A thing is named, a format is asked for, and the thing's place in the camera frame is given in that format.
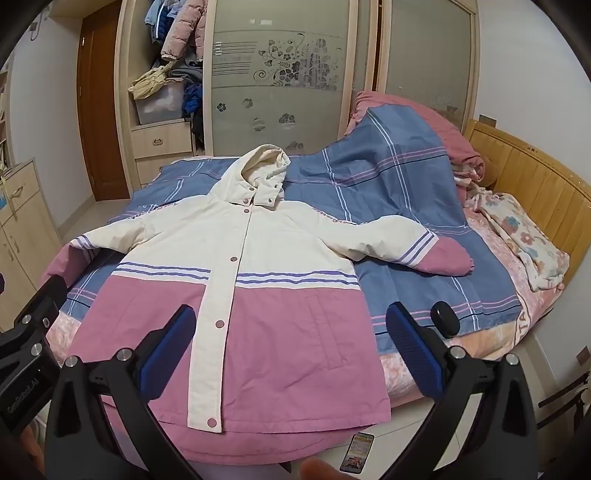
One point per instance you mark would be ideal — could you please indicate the blue plaid duvet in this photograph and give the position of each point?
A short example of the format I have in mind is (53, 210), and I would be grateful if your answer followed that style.
(393, 154)

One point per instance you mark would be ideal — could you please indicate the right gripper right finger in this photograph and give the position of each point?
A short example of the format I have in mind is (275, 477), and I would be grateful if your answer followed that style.
(502, 441)

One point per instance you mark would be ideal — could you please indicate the floral blanket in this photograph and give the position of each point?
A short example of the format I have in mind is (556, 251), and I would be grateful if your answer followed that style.
(545, 264)

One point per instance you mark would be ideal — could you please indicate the person's right hand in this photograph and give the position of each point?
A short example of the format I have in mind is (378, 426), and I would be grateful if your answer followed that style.
(316, 469)

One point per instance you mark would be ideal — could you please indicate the blue garment in wardrobe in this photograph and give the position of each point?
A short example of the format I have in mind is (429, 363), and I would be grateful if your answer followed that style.
(192, 99)

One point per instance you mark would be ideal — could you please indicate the frosted sliding wardrobe door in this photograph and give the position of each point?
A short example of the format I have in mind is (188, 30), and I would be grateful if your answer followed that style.
(278, 72)

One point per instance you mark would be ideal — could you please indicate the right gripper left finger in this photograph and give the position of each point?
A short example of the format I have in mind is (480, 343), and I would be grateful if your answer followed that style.
(80, 443)

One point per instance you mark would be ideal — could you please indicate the brown wooden door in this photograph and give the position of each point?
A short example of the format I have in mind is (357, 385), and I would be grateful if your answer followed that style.
(96, 104)

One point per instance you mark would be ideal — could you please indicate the wardrobe lower drawer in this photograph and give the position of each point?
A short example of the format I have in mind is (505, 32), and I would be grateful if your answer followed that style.
(149, 168)

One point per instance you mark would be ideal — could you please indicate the wooden headboard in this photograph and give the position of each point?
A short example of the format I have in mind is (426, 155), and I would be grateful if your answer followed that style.
(555, 198)

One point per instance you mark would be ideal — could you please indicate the pink quilt pile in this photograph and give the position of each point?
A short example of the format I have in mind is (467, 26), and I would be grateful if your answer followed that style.
(467, 162)

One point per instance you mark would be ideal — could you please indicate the wardrobe drawer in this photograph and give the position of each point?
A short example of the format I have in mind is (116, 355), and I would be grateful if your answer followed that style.
(149, 168)
(161, 139)

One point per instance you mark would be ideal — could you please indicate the smartphone on bed edge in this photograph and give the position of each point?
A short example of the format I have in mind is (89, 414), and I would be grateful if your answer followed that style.
(357, 454)

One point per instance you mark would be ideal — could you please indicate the pink floral bed sheet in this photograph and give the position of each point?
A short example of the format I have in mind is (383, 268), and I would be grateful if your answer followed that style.
(390, 251)

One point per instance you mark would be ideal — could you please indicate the pink and cream hooded jacket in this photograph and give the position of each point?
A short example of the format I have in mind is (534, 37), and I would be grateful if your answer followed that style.
(283, 362)

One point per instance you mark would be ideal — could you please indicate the wardrobe upper drawer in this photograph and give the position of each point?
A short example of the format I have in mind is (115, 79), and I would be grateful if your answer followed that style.
(161, 139)

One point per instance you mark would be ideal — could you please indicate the light wood side cabinet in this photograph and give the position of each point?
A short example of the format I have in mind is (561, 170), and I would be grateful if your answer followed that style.
(29, 240)

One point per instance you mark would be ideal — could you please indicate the beige cloth bundle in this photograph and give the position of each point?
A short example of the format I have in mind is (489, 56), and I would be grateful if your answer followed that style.
(150, 82)

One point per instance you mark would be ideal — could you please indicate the hanging pink puffer jacket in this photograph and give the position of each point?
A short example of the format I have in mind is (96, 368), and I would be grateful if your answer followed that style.
(188, 28)

